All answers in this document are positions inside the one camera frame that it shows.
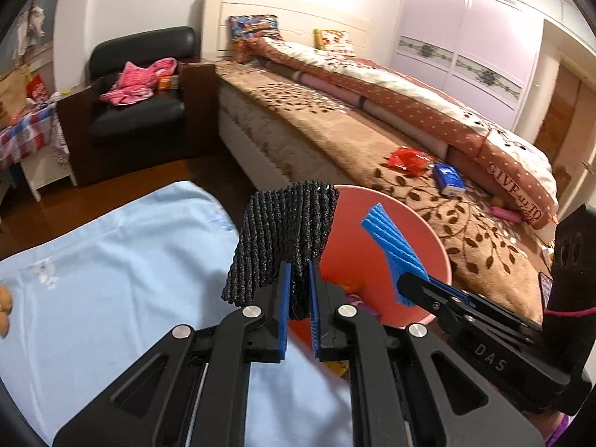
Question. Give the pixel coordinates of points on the yellow floral pillow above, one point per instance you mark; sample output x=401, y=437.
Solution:
x=333, y=40

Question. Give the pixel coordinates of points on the black foam net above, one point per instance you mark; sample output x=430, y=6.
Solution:
x=284, y=223

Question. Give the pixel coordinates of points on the white table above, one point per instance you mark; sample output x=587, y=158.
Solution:
x=46, y=172

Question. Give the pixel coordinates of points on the checked tablecloth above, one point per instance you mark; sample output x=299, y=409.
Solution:
x=28, y=135

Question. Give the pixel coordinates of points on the beige tote bag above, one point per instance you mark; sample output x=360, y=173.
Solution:
x=14, y=95

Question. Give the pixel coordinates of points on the black leather armchair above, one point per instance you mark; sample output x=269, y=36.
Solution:
x=135, y=121

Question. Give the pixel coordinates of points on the pink garment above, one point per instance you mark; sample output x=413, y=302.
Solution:
x=137, y=79

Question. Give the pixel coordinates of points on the black phone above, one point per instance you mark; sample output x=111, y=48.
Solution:
x=545, y=288

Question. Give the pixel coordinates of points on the yellow cardboard box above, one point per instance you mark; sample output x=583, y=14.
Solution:
x=337, y=368

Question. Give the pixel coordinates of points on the person's right forearm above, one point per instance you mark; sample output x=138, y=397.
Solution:
x=554, y=428

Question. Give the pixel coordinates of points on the wooden door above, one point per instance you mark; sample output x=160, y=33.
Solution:
x=565, y=111

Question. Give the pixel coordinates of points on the red paper bag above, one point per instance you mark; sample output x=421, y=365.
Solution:
x=36, y=88

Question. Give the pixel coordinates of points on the brown leaf-pattern blanket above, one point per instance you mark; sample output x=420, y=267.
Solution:
x=326, y=125

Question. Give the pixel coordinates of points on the light blue cloth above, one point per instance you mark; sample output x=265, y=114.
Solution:
x=116, y=265

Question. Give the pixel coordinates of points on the walnut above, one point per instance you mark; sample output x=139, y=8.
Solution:
x=3, y=323
x=4, y=299

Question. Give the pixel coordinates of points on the blue tissue pack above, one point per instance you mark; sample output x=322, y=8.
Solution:
x=449, y=180

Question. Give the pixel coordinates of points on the pink cylinder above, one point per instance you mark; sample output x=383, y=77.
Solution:
x=508, y=215

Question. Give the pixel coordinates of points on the white hanging clothes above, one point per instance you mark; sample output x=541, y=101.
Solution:
x=30, y=30

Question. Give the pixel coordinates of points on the white wooden bed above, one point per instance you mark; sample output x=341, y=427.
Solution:
x=260, y=7

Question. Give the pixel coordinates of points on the wrappers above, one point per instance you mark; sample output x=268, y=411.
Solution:
x=359, y=299

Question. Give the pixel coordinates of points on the polka-dot quilt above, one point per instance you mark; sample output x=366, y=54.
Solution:
x=419, y=93

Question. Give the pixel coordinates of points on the blue foam net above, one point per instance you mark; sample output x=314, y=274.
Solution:
x=391, y=242

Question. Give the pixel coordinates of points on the pink plastic bucket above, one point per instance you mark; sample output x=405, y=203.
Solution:
x=354, y=251

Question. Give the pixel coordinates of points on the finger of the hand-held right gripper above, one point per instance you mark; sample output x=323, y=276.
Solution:
x=433, y=300
x=493, y=309

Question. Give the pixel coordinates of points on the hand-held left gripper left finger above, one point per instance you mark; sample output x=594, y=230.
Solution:
x=284, y=312

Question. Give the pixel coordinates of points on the orange box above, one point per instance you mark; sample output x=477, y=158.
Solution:
x=167, y=83

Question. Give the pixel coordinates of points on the cartoon print pillow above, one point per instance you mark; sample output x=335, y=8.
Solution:
x=251, y=28

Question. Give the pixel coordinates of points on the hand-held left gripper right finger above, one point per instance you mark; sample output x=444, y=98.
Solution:
x=315, y=312

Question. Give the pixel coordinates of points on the lilac wardrobe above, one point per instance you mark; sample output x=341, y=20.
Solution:
x=465, y=32

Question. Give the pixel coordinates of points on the red snack packet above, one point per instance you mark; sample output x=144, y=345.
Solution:
x=409, y=159

